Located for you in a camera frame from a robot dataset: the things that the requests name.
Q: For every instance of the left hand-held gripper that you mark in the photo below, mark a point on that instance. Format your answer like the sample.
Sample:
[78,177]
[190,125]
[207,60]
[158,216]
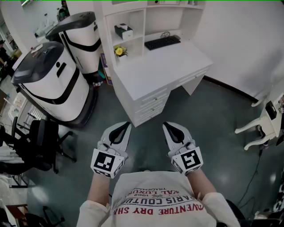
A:
[104,161]

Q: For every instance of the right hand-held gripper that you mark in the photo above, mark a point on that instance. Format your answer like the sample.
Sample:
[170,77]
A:
[190,160]

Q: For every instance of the green and white tissues box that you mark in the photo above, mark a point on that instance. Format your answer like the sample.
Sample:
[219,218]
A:
[123,31]

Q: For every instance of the person's left forearm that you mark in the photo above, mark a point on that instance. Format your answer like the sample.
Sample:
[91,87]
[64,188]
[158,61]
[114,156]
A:
[98,188]

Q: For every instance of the person's right forearm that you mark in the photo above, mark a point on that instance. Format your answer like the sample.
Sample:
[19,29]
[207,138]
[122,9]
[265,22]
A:
[200,184]

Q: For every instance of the white desk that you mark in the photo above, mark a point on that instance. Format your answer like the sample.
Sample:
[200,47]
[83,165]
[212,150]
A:
[159,68]

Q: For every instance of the person's white printed shirt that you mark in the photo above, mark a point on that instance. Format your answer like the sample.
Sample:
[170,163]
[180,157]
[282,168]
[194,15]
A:
[155,195]

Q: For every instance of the purple printed box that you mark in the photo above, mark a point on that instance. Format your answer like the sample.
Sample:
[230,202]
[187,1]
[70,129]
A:
[106,68]

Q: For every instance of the black office chair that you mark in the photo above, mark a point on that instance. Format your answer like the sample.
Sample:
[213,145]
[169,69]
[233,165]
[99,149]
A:
[37,146]

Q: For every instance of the white and black service robot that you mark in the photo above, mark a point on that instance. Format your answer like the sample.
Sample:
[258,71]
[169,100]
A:
[84,46]
[53,84]

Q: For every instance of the yellow flower in white pot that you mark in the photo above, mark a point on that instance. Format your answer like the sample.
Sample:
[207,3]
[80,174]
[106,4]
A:
[120,51]

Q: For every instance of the white ornate side table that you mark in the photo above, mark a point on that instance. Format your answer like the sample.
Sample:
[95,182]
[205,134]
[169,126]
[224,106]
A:
[266,128]

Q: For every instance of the black keyboard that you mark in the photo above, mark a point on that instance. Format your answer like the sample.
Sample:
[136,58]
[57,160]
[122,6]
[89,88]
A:
[162,42]

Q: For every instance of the grey computer mouse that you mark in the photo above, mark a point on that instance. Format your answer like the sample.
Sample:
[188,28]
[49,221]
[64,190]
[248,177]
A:
[176,37]

